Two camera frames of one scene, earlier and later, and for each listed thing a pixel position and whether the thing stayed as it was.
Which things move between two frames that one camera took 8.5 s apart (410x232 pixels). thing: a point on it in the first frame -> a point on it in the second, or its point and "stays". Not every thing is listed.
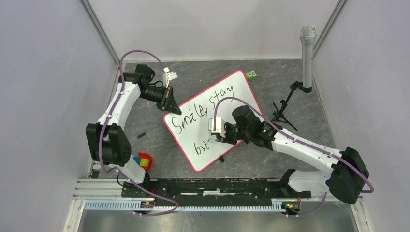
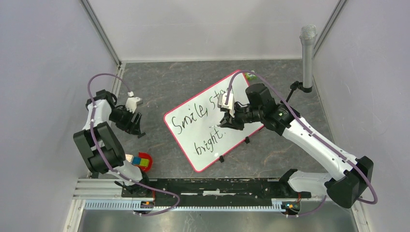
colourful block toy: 141,162 stays
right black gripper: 227,139 -> 227,121
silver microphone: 308,36 stays
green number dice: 251,75 stays
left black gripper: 168,101 -> 127,126
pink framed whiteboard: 191,129 stays
